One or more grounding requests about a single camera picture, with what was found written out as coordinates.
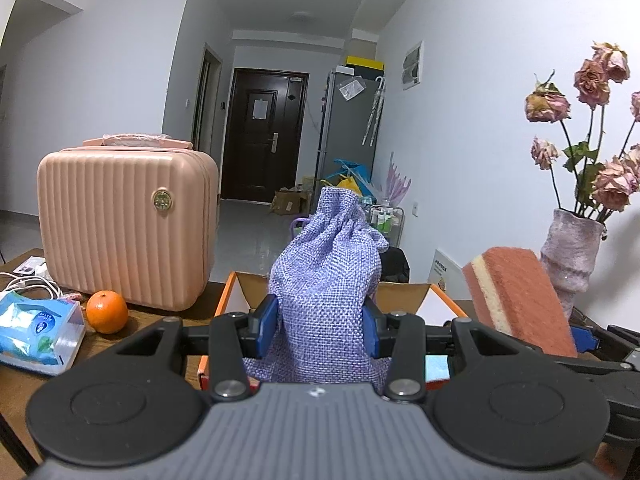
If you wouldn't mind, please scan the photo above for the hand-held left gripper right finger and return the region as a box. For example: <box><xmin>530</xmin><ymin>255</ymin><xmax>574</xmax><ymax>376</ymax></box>
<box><xmin>362</xmin><ymin>296</ymin><xmax>523</xmax><ymax>403</ymax></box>

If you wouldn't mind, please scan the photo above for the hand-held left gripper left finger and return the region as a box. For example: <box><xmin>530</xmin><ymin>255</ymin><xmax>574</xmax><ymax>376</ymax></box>
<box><xmin>115</xmin><ymin>294</ymin><xmax>279</xmax><ymax>402</ymax></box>

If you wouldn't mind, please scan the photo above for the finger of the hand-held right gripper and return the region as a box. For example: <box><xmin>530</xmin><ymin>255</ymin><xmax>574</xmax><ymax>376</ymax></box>
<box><xmin>571</xmin><ymin>324</ymin><xmax>640</xmax><ymax>354</ymax></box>
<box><xmin>542</xmin><ymin>354</ymin><xmax>628</xmax><ymax>377</ymax></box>

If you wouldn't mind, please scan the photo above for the orange-edged cardboard box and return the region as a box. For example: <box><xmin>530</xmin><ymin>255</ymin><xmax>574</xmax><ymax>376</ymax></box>
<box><xmin>197</xmin><ymin>270</ymin><xmax>471</xmax><ymax>393</ymax></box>

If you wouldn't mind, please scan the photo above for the purple burlap drawstring pouch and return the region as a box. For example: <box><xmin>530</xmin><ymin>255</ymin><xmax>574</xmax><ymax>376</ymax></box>
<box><xmin>243</xmin><ymin>186</ymin><xmax>396</xmax><ymax>393</ymax></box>

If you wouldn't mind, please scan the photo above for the red yellow sponge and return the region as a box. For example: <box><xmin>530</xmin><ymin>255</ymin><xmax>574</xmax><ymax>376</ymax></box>
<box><xmin>461</xmin><ymin>246</ymin><xmax>578</xmax><ymax>358</ymax></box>

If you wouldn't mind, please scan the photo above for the blue tissue pack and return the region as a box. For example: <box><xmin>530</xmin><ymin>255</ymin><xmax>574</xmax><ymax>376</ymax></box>
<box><xmin>0</xmin><ymin>290</ymin><xmax>86</xmax><ymax>377</ymax></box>

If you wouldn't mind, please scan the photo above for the grey textured vase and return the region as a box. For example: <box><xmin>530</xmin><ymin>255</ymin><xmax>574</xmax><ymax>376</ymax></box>
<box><xmin>539</xmin><ymin>208</ymin><xmax>607</xmax><ymax>321</ymax></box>

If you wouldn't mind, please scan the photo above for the white flat board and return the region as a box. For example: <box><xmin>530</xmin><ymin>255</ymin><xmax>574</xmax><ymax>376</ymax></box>
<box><xmin>427</xmin><ymin>248</ymin><xmax>471</xmax><ymax>291</ymax></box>

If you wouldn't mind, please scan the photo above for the metal cart with bottles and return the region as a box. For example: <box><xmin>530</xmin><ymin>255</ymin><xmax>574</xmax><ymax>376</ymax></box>
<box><xmin>367</xmin><ymin>202</ymin><xmax>405</xmax><ymax>248</ymax></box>

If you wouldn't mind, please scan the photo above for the brown cardboard carton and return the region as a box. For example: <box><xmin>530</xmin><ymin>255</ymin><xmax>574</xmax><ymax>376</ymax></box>
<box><xmin>270</xmin><ymin>187</ymin><xmax>311</xmax><ymax>216</ymax></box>

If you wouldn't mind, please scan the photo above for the lilac feathery decoration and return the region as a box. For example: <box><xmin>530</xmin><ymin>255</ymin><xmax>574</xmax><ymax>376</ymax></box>
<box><xmin>382</xmin><ymin>152</ymin><xmax>412</xmax><ymax>206</ymax></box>

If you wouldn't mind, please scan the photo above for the dried pink rose bouquet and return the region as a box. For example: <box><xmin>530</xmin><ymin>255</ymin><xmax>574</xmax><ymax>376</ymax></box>
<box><xmin>524</xmin><ymin>41</ymin><xmax>640</xmax><ymax>223</ymax></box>

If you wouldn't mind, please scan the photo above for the orange fruit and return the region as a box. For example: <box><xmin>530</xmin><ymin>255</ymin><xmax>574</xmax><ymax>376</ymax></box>
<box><xmin>86</xmin><ymin>290</ymin><xmax>129</xmax><ymax>335</ymax></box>

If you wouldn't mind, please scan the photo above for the blue plastic stool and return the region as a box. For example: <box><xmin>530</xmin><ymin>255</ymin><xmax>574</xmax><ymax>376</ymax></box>
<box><xmin>334</xmin><ymin>158</ymin><xmax>373</xmax><ymax>181</ymax></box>

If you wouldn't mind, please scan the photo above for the dark brown door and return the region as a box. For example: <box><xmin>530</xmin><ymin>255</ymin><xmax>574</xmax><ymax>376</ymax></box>
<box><xmin>221</xmin><ymin>67</ymin><xmax>310</xmax><ymax>206</ymax></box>

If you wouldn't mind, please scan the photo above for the pink ribbed suitcase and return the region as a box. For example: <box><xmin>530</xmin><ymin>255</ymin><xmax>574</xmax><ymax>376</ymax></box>
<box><xmin>36</xmin><ymin>134</ymin><xmax>221</xmax><ymax>311</ymax></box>

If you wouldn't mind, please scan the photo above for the grey refrigerator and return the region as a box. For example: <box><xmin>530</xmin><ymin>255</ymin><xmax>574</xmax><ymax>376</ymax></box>
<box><xmin>316</xmin><ymin>69</ymin><xmax>386</xmax><ymax>193</ymax></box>

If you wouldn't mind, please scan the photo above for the white folded umbrella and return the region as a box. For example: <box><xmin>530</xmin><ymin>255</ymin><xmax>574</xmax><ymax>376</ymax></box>
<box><xmin>366</xmin><ymin>77</ymin><xmax>387</xmax><ymax>147</ymax></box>

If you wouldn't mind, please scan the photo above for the side room door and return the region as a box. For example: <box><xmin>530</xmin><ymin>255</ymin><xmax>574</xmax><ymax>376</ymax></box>
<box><xmin>192</xmin><ymin>45</ymin><xmax>223</xmax><ymax>151</ymax></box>

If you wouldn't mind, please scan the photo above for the white leaflet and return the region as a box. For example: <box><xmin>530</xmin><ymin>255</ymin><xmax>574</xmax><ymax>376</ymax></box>
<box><xmin>12</xmin><ymin>255</ymin><xmax>48</xmax><ymax>277</ymax></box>

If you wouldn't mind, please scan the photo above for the yellow black box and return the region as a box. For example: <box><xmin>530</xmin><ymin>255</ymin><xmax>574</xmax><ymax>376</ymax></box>
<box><xmin>345</xmin><ymin>55</ymin><xmax>386</xmax><ymax>78</ymax></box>

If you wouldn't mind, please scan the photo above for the white cable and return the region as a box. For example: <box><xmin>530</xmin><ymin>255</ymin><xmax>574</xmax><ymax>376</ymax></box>
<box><xmin>0</xmin><ymin>271</ymin><xmax>63</xmax><ymax>301</ymax></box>

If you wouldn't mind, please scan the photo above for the white wall panel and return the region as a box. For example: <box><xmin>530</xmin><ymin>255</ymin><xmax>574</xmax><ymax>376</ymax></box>
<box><xmin>401</xmin><ymin>41</ymin><xmax>425</xmax><ymax>92</ymax></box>

